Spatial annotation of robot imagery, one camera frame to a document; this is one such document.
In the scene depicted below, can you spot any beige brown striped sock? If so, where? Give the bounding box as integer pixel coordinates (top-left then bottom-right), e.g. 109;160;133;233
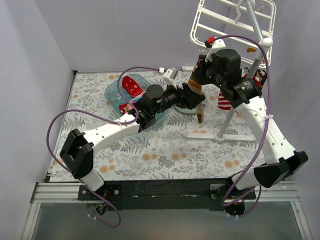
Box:
188;53;204;124

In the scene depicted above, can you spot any red snowflake sock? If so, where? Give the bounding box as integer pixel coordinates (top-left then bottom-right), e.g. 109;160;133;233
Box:
122;76;145;98

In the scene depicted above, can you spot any pink sock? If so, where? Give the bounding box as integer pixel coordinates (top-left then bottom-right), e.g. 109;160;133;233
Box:
125;95;142;112

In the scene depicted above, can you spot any red sock white pattern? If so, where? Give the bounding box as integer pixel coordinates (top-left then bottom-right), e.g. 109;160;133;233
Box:
119;104;128;114

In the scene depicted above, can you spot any red white striped sock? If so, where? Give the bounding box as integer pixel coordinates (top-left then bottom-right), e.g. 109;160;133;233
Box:
217;91;232;111

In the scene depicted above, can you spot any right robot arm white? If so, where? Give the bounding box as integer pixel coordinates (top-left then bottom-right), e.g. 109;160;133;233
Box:
192;49;309;199

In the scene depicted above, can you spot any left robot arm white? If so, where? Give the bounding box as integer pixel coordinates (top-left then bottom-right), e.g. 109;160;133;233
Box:
59;83;205;200

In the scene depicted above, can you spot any white clip hanger rack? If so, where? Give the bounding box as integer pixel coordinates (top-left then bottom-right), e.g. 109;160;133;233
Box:
189;0;277;70

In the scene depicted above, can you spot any light green plate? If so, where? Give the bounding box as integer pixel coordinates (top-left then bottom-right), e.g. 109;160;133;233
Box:
174;99;207;115

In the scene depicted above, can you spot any yellow sock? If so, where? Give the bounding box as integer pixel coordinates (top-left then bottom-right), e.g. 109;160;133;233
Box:
246;47;257;53

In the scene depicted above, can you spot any floral tablecloth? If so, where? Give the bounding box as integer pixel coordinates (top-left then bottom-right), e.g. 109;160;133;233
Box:
55;72;265;181

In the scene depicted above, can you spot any metal drying stand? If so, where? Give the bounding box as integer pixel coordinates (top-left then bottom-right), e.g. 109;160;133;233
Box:
183;0;274;143

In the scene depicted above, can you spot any teal plastic basin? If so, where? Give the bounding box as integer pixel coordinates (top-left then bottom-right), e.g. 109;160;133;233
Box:
104;74;152;115

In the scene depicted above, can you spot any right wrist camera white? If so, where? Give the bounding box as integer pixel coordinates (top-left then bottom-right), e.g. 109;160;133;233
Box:
204;36;226;63

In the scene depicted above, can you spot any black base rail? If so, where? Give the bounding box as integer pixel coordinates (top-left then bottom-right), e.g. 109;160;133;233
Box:
77;178;256;216

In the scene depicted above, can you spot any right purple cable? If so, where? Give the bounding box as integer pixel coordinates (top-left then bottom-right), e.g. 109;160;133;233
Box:
214;34;272;218

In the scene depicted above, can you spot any purple cable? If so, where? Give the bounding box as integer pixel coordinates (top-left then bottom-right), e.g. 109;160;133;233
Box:
214;34;272;218
46;66;165;228

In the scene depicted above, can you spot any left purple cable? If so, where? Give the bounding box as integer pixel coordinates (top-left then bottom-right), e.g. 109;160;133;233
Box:
46;66;165;228

